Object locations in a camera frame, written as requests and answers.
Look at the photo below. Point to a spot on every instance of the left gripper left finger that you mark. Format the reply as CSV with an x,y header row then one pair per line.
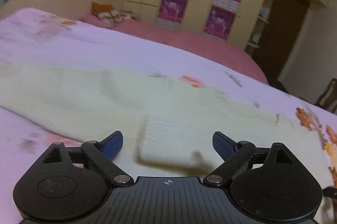
x,y
70,184

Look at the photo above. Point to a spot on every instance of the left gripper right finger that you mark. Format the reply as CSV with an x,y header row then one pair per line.
x,y
264,183

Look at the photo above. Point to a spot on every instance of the cream knit small garment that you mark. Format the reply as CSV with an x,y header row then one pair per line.
x,y
167,122

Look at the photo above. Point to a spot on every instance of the dark wooden chair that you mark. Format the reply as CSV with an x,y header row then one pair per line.
x,y
327,100

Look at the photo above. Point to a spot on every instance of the cream corner shelf unit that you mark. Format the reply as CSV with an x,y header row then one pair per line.
x,y
261,23

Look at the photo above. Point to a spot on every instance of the pink checked bed sheet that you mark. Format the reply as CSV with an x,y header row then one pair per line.
x,y
225,54

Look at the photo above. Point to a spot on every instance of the white floral quilt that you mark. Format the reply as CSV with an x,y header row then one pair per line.
x,y
35,37

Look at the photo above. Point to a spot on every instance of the lower right magenta poster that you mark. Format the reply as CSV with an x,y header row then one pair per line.
x,y
219,23

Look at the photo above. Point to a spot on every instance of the dark wooden door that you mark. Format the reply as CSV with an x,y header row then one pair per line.
x,y
279,37

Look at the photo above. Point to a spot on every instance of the orange patterned pillow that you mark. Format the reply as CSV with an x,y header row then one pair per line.
x,y
110,15

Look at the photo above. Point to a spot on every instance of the lower left magenta poster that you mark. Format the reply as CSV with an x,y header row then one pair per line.
x,y
171,13

